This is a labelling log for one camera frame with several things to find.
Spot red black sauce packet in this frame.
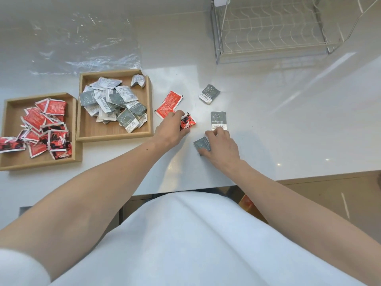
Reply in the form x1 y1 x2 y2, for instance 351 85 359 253
180 113 197 131

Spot pile of red packets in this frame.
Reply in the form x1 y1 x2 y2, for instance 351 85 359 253
0 98 73 160

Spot person's left forearm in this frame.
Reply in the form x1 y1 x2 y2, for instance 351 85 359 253
0 135 171 282

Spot grey seasoning packet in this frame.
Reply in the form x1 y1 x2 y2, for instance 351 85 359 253
193 136 211 156
211 111 227 131
198 84 221 105

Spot white shirt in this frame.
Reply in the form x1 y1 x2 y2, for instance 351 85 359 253
0 191 368 286

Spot clear plastic bag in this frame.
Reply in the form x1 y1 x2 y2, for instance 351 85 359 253
28 12 142 76

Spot metal wire dish rack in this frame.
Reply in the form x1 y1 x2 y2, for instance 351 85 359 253
210 0 381 65

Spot person's left hand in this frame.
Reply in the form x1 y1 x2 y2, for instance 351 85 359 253
154 110 191 151

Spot person's right forearm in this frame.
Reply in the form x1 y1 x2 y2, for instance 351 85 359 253
222 159 381 286

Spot person's right hand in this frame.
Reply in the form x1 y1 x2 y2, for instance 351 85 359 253
198 127 241 169

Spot pile of grey packets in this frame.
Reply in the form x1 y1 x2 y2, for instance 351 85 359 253
79 74 148 133

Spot wooden tray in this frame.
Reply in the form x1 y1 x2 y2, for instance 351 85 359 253
0 92 83 172
76 69 154 143

